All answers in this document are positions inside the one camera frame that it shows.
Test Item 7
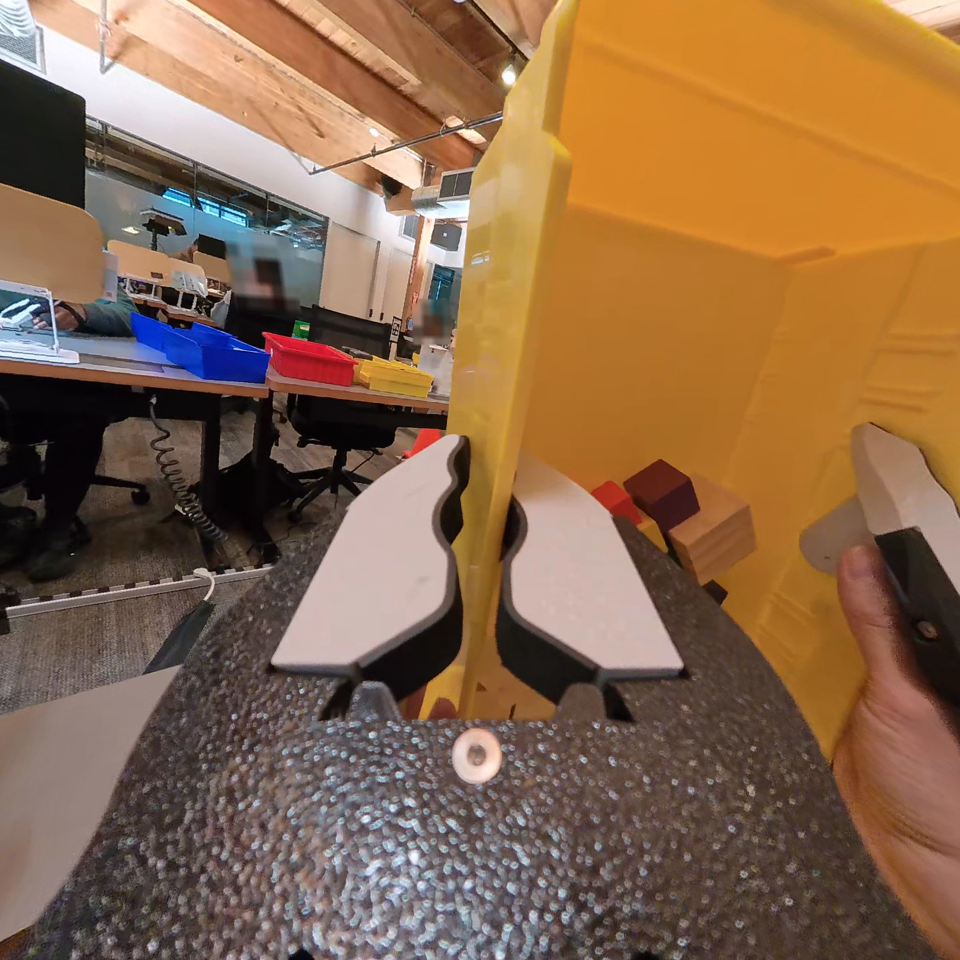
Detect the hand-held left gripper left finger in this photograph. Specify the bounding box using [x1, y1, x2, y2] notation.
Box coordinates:
[270, 433, 471, 703]

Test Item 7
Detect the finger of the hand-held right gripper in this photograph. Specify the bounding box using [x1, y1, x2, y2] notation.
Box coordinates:
[799, 498, 879, 576]
[850, 423, 960, 591]

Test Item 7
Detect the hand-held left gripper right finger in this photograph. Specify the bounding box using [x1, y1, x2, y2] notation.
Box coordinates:
[495, 452, 686, 707]

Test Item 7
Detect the red wooden cube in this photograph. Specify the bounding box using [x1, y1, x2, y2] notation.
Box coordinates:
[591, 480, 644, 526]

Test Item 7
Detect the natural wooden cube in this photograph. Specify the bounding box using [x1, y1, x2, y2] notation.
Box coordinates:
[667, 474, 757, 585]

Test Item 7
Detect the maroon wooden cube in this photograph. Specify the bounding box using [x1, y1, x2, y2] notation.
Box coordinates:
[622, 459, 700, 534]

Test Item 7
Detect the large yellow plastic box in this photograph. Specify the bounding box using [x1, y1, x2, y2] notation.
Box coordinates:
[427, 0, 960, 760]

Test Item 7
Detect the person's right hand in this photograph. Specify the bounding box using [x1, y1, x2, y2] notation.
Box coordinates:
[832, 543, 960, 960]

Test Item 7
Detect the black office chair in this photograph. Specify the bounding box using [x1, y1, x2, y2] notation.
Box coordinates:
[288, 303, 412, 520]
[0, 438, 151, 526]

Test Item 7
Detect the grey office desk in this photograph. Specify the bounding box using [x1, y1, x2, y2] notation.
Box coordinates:
[0, 330, 275, 564]
[266, 366, 451, 415]

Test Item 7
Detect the small yellow plastic bin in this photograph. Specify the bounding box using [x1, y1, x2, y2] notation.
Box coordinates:
[352, 356, 436, 398]

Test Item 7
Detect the red plastic bin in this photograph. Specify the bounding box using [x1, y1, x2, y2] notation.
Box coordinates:
[262, 332, 360, 388]

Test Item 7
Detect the blue plastic bin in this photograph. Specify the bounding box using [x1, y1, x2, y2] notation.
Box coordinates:
[131, 311, 230, 354]
[165, 330, 271, 384]

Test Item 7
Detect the wooden desk divider panel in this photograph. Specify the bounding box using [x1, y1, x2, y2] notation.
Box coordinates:
[107, 240, 209, 299]
[0, 183, 105, 305]

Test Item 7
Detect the white desktop stand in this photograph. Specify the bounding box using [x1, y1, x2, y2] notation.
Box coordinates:
[0, 281, 81, 366]

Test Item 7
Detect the metal ceiling pipe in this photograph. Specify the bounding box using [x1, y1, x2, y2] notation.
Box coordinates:
[311, 112, 504, 176]

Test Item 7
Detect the black computer monitor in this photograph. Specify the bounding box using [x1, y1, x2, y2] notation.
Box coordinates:
[0, 60, 87, 211]

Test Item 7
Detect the white ceiling air vent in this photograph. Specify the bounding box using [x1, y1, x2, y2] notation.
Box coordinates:
[0, 0, 46, 76]

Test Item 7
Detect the black floor cable cover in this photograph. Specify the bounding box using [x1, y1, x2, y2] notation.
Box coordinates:
[142, 600, 216, 676]

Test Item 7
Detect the black coiled cable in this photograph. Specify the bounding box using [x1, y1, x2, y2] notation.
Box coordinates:
[148, 405, 228, 543]

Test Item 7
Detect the white floor cable raceway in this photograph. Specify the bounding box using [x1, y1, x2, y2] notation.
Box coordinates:
[0, 566, 275, 621]

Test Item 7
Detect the black camera on stand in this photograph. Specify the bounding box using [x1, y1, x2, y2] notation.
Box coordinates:
[141, 210, 186, 254]

